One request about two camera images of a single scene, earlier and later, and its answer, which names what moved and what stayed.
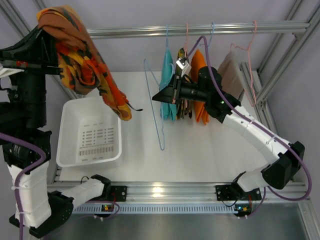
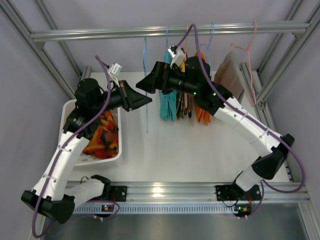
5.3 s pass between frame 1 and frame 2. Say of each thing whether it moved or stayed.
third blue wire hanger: stayed
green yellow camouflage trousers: stayed
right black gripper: moved
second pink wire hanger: stayed
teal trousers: stayed
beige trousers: stayed
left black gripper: moved
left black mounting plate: stayed
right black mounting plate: stayed
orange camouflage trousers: moved
